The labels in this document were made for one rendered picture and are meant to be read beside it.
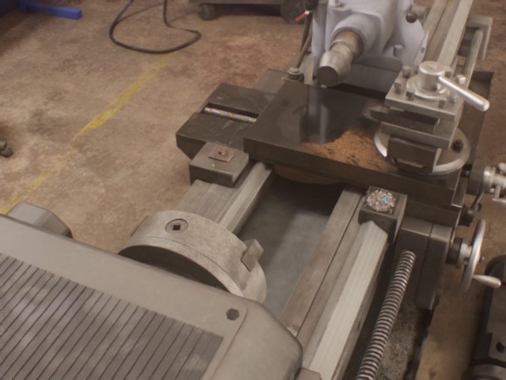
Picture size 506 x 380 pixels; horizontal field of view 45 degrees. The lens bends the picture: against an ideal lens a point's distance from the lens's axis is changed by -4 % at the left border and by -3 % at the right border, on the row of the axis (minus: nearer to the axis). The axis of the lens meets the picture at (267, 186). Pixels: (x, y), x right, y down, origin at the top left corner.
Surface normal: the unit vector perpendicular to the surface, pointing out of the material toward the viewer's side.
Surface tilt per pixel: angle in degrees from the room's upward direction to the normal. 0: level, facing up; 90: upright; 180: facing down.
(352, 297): 36
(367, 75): 90
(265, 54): 0
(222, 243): 30
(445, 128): 0
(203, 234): 16
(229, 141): 0
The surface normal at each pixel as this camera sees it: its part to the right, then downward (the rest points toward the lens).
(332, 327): 0.54, -0.47
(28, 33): 0.00, -0.76
